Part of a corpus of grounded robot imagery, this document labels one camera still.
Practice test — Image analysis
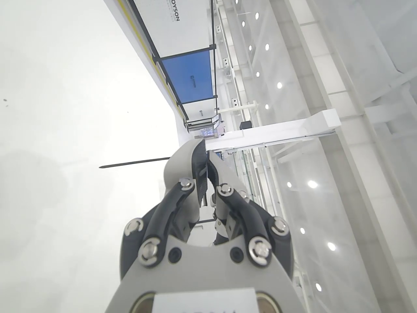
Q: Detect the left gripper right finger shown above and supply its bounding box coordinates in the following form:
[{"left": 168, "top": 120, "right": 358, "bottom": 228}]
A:
[{"left": 207, "top": 151, "right": 295, "bottom": 280}]

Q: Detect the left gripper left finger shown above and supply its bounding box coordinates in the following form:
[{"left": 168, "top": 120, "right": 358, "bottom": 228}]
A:
[{"left": 120, "top": 139, "right": 209, "bottom": 279}]

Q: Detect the thin black zip tie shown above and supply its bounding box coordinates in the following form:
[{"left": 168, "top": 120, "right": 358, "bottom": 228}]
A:
[{"left": 99, "top": 156, "right": 172, "bottom": 169}]

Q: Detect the small white partition panel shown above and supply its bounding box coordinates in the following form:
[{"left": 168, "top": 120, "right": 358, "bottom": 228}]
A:
[{"left": 181, "top": 97, "right": 220, "bottom": 126}]

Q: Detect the blue partition panel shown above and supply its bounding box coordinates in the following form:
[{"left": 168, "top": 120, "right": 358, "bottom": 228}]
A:
[{"left": 161, "top": 48, "right": 218, "bottom": 105}]

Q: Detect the white perforated partition panel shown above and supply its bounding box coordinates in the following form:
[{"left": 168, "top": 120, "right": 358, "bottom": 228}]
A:
[{"left": 112, "top": 0, "right": 216, "bottom": 60}]

